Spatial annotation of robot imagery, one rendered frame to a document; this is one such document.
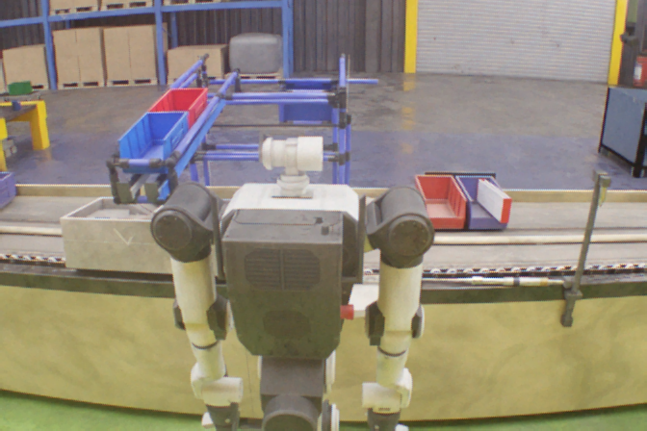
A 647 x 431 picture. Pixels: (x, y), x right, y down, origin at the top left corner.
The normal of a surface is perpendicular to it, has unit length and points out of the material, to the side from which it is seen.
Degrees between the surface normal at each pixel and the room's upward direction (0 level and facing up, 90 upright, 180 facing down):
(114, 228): 80
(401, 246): 90
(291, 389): 45
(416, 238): 90
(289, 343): 105
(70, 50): 90
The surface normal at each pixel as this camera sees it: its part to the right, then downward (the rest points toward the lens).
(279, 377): -0.04, -0.40
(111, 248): -0.03, 0.20
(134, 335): -0.10, 0.39
